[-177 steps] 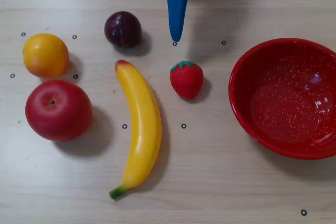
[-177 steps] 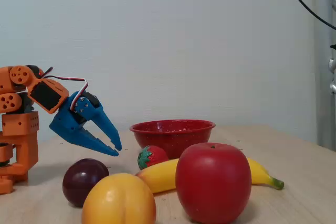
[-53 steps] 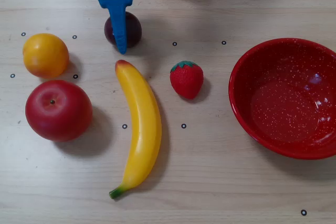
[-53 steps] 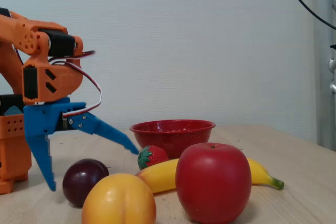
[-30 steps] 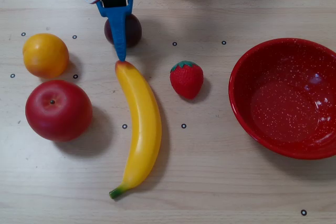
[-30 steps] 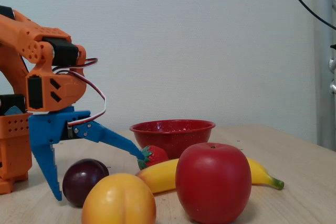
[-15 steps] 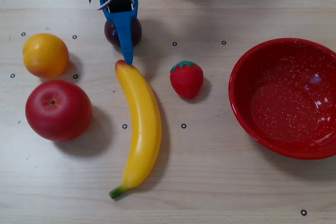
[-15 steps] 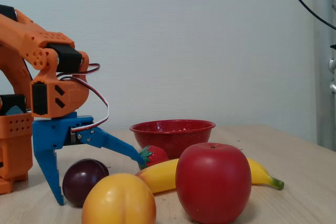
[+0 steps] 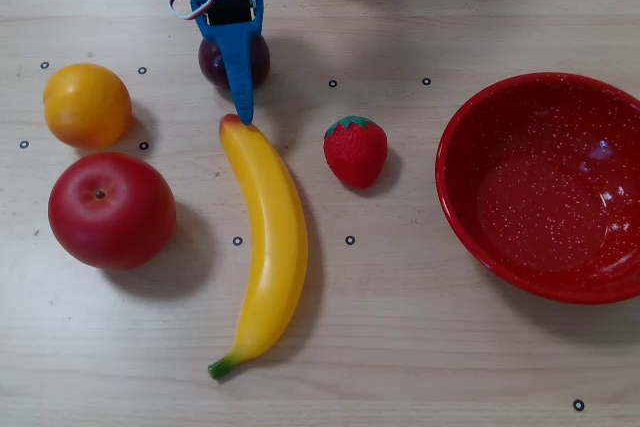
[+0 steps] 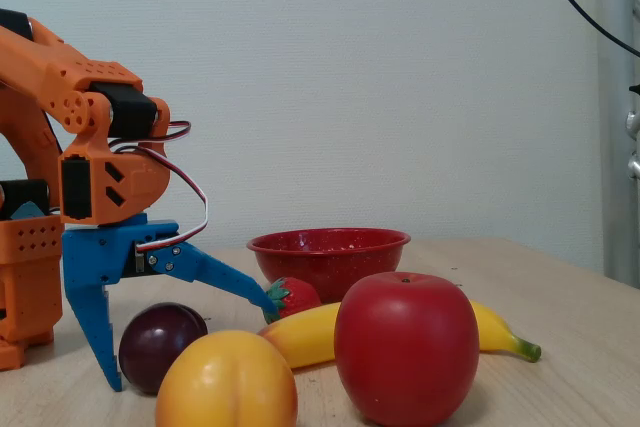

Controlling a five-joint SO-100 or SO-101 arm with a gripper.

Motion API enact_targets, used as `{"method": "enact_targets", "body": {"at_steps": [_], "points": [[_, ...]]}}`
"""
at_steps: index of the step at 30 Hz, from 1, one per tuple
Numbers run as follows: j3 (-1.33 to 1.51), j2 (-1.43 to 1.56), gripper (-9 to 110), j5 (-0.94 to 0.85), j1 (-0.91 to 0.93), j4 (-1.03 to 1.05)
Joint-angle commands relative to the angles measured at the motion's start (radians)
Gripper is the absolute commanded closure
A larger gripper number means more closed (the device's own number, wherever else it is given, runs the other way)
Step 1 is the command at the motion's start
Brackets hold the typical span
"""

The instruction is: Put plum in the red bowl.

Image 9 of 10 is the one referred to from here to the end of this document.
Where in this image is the red strawberry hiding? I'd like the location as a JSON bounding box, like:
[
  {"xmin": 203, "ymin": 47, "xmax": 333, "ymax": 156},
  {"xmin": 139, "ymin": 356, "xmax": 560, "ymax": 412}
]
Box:
[{"xmin": 323, "ymin": 115, "xmax": 390, "ymax": 191}]

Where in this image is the yellow orange peach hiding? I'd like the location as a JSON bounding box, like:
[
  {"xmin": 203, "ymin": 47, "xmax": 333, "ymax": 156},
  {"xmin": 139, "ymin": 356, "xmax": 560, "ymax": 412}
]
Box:
[{"xmin": 42, "ymin": 63, "xmax": 134, "ymax": 151}]

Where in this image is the red speckled bowl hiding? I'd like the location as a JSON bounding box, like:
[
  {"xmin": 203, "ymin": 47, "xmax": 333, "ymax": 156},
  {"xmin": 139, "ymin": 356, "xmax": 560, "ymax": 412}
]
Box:
[{"xmin": 435, "ymin": 72, "xmax": 640, "ymax": 306}]

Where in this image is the dark purple plum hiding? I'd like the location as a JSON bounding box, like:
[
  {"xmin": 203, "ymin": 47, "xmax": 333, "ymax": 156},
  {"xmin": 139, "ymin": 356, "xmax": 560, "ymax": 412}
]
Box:
[{"xmin": 197, "ymin": 34, "xmax": 272, "ymax": 91}]

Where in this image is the yellow banana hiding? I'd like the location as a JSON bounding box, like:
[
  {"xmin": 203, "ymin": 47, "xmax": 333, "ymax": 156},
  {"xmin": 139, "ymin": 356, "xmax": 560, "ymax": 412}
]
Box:
[{"xmin": 207, "ymin": 113, "xmax": 310, "ymax": 382}]

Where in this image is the red apple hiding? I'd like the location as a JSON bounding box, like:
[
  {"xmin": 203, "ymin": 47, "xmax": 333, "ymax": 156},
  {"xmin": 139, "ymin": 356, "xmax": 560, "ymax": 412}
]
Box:
[{"xmin": 47, "ymin": 151, "xmax": 178, "ymax": 271}]

